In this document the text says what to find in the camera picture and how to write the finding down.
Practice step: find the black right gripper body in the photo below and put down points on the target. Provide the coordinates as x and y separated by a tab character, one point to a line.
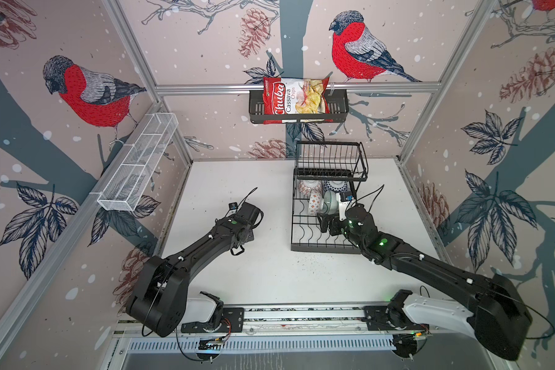
337	228

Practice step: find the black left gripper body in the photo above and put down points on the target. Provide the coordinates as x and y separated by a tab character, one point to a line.
250	237

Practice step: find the orange diamond white bowl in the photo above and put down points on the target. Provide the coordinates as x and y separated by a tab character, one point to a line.
315	203

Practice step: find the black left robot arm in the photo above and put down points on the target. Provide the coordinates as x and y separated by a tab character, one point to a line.
160	295

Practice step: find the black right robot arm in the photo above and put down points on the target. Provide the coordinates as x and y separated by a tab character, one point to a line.
489	310

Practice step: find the black two-tier dish rack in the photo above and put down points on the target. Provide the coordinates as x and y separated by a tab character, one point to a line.
326	178

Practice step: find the red cassava chips bag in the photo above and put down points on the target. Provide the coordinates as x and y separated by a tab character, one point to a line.
288	96

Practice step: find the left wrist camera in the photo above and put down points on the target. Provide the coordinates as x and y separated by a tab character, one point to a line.
233	207

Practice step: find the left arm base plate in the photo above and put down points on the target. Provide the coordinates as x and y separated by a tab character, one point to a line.
222	321

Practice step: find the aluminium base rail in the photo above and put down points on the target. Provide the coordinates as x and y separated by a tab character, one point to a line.
315	319

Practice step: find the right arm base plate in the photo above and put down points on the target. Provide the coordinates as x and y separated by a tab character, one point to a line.
384	318

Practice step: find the black wall basket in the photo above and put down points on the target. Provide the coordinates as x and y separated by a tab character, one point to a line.
337	107

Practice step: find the white mesh wall shelf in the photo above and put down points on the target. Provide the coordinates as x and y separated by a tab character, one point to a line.
124	190

